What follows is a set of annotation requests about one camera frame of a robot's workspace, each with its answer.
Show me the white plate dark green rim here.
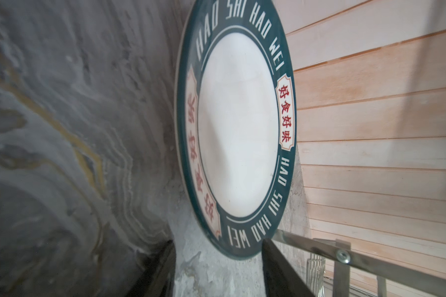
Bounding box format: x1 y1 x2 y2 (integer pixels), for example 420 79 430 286
175 1 297 260

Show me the steel two-tier dish rack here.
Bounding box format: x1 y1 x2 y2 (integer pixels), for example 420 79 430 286
273 230 446 297

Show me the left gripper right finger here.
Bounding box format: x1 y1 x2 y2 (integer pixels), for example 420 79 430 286
261 239 315 297

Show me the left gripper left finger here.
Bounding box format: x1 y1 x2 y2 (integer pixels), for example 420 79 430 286
126 240 177 297

